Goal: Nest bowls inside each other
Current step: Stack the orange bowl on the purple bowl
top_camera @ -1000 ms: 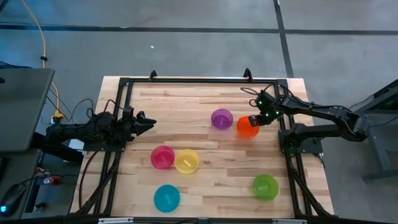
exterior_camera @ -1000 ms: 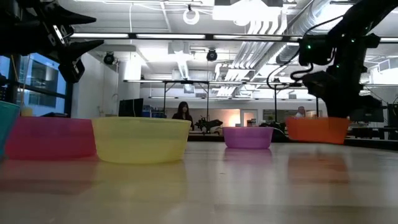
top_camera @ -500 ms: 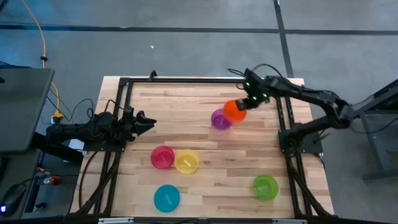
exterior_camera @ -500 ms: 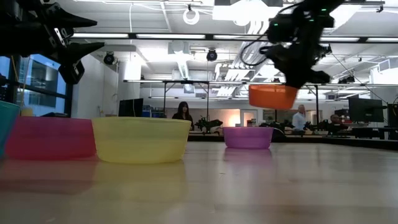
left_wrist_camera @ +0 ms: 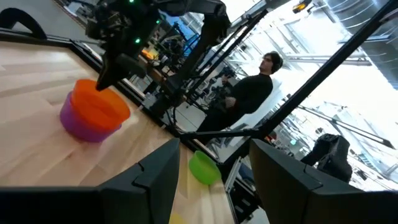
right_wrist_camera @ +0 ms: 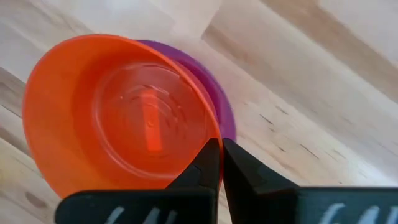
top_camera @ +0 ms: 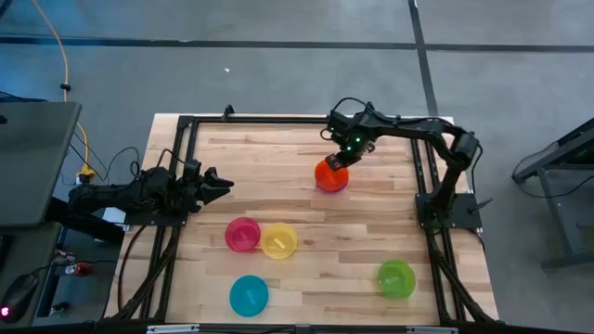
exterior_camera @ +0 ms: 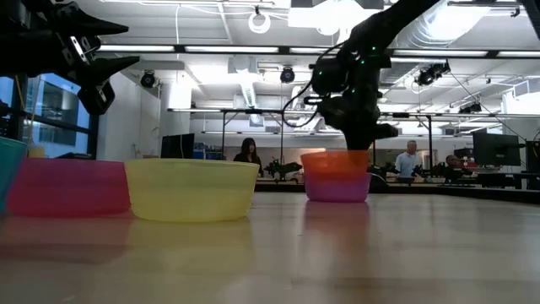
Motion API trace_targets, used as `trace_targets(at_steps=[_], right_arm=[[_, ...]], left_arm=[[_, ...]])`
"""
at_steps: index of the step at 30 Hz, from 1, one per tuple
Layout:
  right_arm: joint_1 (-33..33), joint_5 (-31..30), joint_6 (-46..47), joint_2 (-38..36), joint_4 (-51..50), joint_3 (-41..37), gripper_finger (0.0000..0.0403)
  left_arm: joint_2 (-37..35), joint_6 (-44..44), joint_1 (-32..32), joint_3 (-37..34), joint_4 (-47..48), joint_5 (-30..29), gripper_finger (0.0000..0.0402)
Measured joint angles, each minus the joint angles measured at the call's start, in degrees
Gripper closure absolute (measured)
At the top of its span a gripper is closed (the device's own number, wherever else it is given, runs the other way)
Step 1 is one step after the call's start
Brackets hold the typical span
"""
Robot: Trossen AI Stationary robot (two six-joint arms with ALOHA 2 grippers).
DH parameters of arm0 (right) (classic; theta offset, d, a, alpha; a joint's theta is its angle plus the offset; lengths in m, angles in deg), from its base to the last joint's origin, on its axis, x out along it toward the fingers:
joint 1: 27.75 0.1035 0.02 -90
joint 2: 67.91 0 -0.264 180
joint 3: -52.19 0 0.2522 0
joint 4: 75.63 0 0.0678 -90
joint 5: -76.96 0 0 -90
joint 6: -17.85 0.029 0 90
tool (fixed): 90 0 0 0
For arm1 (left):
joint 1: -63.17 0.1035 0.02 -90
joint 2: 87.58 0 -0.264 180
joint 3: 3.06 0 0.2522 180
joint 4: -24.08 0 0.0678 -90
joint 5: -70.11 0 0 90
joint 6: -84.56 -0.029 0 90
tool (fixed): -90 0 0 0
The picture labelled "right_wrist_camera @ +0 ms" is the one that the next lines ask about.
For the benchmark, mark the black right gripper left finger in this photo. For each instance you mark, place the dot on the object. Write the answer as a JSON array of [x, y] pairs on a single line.
[[186, 205]]

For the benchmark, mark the purple plastic bowl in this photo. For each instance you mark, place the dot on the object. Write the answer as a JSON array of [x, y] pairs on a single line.
[[217, 96]]

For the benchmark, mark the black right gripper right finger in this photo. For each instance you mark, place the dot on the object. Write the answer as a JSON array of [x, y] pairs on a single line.
[[264, 202]]

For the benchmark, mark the orange plastic bowl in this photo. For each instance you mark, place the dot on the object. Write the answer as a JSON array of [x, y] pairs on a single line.
[[77, 124]]

